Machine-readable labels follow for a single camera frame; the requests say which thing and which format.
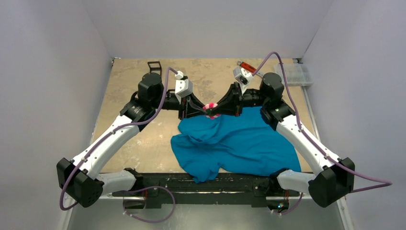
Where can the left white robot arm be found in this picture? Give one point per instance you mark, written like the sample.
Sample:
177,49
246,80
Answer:
145,104

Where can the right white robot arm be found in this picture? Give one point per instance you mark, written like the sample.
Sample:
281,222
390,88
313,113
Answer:
276,113

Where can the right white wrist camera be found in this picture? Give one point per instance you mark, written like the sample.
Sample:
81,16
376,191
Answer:
243,77

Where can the aluminium rail frame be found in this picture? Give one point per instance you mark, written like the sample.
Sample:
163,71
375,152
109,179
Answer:
324,189

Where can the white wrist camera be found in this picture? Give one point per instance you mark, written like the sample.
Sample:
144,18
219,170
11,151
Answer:
243,77
183,86

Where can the black wire frame stand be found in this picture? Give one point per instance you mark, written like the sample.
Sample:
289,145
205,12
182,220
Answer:
155,67

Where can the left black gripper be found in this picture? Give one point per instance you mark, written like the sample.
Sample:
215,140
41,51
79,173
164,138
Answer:
192,108

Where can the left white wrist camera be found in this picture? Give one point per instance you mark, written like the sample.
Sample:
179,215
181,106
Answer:
183,86

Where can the pink flower brooch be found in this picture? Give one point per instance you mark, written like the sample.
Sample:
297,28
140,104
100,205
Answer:
209,109

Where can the clear plastic organizer box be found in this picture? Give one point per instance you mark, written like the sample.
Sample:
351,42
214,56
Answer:
297,74

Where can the blue t-shirt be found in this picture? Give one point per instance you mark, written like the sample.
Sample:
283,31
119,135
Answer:
243,144

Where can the red handled adjustable wrench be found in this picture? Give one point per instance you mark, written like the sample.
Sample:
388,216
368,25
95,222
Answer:
249,68

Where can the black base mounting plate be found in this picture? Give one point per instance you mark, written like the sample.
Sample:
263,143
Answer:
157,189

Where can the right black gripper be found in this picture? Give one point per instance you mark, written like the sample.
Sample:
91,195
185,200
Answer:
238,103

